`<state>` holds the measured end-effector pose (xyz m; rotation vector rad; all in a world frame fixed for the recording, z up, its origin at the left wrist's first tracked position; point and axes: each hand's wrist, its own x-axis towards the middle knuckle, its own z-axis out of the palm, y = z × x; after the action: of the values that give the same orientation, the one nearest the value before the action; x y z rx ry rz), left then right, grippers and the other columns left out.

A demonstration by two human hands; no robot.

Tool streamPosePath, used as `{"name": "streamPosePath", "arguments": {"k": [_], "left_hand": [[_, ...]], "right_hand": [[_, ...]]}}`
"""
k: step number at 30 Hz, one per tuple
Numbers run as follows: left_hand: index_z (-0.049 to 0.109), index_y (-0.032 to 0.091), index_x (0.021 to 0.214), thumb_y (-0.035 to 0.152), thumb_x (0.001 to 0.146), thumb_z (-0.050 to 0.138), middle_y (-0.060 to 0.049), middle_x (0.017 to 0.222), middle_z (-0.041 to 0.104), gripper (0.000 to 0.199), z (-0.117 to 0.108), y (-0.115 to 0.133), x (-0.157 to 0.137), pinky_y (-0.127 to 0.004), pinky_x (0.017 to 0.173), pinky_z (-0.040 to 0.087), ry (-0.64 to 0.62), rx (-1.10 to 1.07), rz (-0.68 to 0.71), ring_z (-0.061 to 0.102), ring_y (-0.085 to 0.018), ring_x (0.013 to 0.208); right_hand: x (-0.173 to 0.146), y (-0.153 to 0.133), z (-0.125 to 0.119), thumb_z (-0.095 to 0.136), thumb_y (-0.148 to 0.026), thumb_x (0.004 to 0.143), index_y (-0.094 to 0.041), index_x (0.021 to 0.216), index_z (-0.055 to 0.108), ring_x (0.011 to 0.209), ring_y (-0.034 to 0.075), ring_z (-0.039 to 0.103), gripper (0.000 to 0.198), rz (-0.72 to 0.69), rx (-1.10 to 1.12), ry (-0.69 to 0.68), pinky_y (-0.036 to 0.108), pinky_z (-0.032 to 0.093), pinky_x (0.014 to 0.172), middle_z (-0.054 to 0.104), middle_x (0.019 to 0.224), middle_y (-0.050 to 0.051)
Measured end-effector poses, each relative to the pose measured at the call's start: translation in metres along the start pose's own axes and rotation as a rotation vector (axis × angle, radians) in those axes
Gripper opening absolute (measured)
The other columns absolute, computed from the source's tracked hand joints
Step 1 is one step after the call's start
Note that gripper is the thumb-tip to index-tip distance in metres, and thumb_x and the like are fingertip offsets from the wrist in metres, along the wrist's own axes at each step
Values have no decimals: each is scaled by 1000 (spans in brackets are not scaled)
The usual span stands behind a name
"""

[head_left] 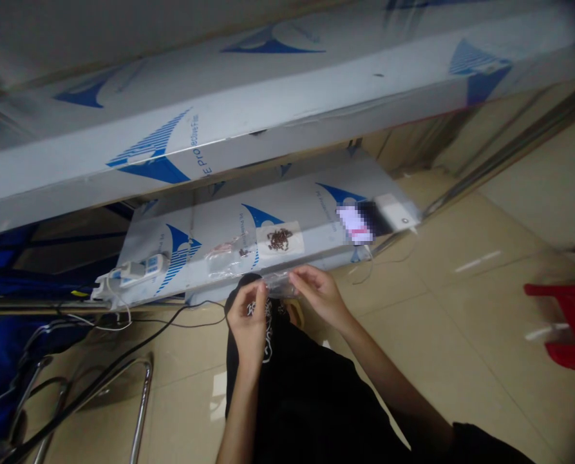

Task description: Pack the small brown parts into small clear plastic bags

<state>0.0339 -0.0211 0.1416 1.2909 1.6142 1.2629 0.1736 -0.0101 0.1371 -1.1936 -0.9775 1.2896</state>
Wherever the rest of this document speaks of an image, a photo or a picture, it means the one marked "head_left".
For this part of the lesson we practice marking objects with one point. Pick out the person's left hand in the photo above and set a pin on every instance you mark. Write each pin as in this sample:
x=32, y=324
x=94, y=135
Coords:
x=243, y=324

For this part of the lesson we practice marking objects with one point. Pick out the person's right hand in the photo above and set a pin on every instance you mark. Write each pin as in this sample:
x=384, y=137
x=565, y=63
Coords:
x=327, y=300

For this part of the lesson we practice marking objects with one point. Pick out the person's left index finger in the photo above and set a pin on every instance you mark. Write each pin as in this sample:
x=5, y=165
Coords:
x=251, y=287

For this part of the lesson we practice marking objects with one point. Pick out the person's left thumb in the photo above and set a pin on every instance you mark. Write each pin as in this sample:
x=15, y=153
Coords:
x=263, y=294

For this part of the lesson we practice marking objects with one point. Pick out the person's right index finger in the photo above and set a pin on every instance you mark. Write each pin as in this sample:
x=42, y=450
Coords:
x=307, y=271

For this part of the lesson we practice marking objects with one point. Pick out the person's left fingers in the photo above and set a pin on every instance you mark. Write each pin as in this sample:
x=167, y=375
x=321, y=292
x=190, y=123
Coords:
x=235, y=314

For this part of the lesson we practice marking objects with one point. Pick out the person's right fingers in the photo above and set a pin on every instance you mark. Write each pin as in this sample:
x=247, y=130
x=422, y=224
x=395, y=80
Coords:
x=311, y=306

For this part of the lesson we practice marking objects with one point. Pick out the person's right thumb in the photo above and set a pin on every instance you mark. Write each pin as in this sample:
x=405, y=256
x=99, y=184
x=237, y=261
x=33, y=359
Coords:
x=304, y=289

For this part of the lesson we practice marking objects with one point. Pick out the small clear plastic bag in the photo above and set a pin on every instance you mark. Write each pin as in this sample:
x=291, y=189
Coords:
x=281, y=285

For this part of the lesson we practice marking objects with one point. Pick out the pile of brown beads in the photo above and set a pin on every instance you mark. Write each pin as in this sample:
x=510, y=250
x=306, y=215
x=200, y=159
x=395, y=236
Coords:
x=278, y=240

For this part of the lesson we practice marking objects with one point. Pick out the clear bag with pink pieces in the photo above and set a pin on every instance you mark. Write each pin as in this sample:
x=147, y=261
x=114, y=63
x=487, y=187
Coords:
x=224, y=249

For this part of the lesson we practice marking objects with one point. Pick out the black smartphone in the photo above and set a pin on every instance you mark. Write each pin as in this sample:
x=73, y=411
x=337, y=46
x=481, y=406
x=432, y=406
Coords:
x=371, y=217

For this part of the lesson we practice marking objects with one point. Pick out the white power bank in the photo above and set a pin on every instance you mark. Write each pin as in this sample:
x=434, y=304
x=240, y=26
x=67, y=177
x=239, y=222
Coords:
x=398, y=212

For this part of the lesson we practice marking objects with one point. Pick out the white power strip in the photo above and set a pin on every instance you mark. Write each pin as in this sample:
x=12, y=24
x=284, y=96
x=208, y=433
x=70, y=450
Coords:
x=135, y=270

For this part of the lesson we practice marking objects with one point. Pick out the steel table with blue-printed film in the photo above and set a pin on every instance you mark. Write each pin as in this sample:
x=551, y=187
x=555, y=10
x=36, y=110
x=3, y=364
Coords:
x=248, y=111

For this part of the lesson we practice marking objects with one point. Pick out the blue fabric bag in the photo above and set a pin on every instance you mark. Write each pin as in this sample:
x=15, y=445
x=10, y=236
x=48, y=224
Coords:
x=2, y=299

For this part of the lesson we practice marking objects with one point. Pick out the red plastic stool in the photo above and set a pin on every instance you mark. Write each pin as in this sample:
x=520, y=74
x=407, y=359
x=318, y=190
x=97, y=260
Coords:
x=569, y=328

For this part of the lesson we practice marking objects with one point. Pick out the metal tube chair frame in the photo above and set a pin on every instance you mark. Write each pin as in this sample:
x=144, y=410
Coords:
x=140, y=406

